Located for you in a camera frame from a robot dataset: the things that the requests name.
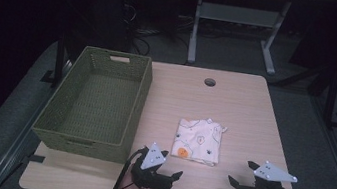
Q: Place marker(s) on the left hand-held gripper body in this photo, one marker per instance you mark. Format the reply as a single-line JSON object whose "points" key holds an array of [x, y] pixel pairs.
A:
{"points": [[151, 176]]}

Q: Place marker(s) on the white patterned cloth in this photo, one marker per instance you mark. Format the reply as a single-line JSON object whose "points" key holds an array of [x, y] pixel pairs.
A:
{"points": [[198, 141]]}

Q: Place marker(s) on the green woven basket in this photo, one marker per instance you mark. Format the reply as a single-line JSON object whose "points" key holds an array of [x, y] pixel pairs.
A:
{"points": [[105, 98]]}

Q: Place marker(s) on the white metal desk frame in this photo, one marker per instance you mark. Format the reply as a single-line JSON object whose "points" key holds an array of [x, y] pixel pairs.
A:
{"points": [[239, 15]]}

